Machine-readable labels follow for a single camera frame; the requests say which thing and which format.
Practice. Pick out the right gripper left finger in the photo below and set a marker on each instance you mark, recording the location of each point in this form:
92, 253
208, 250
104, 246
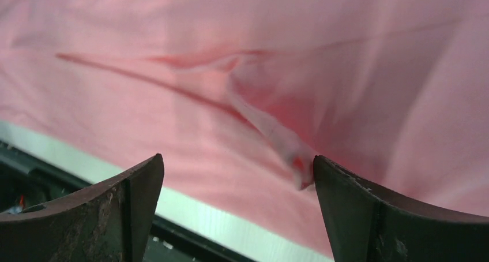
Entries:
107, 221

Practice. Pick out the pink t shirt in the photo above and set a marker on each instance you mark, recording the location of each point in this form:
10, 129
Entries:
240, 95

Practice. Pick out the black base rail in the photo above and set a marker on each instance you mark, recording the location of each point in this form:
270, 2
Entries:
27, 181

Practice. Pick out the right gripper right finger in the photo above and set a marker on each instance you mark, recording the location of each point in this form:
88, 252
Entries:
368, 222

